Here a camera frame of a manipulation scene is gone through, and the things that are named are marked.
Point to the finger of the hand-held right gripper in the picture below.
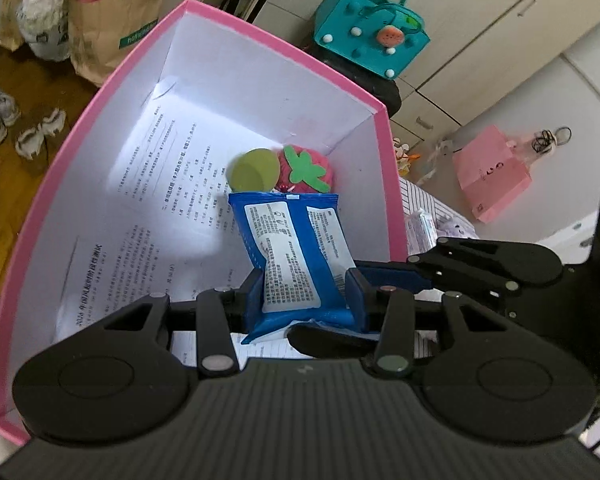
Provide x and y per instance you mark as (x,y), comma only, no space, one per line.
(390,272)
(330,341)

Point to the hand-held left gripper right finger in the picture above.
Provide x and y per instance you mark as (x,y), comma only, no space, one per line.
(356,300)

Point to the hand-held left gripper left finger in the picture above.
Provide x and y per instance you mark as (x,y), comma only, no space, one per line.
(255,300)

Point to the blue snack packet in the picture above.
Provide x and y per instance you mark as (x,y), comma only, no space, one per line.
(290,250)

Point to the pink cardboard box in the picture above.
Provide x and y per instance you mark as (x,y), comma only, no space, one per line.
(80,160)

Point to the small tissue packet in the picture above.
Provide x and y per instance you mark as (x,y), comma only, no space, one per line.
(420,230)

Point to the striped bedsheet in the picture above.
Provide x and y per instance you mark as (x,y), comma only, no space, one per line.
(430,200)

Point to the yellow white bundle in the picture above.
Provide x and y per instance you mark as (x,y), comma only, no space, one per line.
(402,152)

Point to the green round cup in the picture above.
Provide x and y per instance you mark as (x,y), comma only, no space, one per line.
(252,175)

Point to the red strawberry plush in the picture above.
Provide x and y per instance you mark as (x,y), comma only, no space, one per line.
(305,170)

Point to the pink paper bag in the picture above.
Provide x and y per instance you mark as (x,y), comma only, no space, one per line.
(490,175)

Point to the printed paper sheet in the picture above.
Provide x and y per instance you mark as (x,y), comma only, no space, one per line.
(170,185)

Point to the black suitcase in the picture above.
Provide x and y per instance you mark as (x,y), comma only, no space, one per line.
(375,91)

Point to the teal felt handbag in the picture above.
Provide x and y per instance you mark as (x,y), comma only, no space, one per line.
(365,30)

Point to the white wardrobe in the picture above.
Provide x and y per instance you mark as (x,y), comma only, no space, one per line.
(480,35)

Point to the large brown paper bag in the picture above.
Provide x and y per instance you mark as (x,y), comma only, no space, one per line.
(110,30)

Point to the white fluffy garment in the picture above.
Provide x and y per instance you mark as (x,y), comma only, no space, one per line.
(45,10)

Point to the small brown paper bag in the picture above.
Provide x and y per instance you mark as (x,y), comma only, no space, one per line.
(10,5)

